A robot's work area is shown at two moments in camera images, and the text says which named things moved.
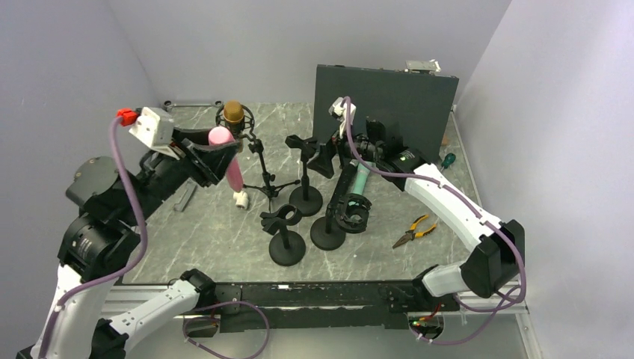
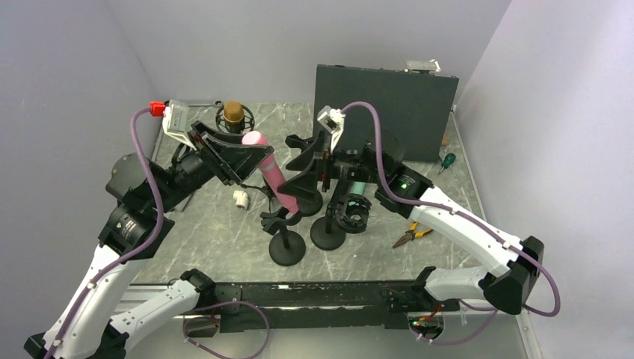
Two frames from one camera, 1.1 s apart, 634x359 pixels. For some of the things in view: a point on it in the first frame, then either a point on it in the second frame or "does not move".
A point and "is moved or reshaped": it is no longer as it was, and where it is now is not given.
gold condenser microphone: x=233 y=114 does not move
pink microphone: x=235 y=174 is moved or reshaped
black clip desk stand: x=286 y=247 does not move
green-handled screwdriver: x=448 y=161 does not move
